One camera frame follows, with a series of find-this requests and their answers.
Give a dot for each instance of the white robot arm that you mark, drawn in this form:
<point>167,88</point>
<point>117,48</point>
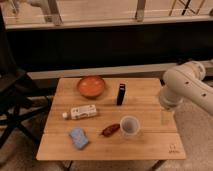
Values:
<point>185,81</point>

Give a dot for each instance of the orange bowl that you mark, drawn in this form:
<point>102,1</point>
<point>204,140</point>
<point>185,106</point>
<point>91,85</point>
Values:
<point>91,86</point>

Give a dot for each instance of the blue sponge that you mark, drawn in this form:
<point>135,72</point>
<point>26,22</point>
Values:
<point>79,138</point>

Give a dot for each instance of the black eraser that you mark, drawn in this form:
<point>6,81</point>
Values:
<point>121,94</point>

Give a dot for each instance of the clear plastic cup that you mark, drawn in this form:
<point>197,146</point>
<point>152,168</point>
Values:
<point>130,126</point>

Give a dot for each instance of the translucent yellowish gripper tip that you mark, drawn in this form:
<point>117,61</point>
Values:
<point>166,117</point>

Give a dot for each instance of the wooden folding table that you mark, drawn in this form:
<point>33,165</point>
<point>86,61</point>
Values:
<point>155,141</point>

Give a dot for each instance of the metal window railing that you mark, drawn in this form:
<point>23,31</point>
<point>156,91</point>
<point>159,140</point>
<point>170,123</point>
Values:
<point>45,14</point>

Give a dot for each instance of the black office chair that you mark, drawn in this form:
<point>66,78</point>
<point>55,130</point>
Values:
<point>13,82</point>

